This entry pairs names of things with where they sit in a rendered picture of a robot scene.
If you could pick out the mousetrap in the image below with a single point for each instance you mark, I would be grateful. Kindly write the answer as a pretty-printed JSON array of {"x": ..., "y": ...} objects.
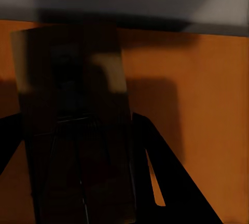
[{"x": 77, "y": 125}]

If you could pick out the cabinet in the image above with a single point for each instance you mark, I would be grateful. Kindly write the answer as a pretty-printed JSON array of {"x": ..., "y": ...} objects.
[{"x": 195, "y": 90}]

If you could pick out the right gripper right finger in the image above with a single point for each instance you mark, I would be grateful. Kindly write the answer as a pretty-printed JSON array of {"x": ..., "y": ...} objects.
[{"x": 184, "y": 202}]

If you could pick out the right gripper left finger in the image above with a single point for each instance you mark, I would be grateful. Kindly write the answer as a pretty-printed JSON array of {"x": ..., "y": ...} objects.
[{"x": 11, "y": 131}]

